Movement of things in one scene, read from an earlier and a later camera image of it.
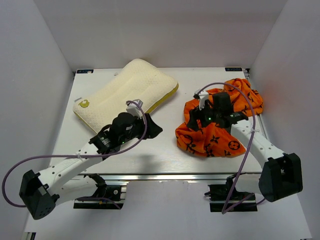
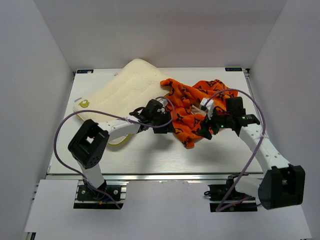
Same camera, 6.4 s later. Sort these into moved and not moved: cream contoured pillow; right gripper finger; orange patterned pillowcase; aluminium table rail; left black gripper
Moved: left black gripper; right gripper finger; orange patterned pillowcase
Not moved: aluminium table rail; cream contoured pillow
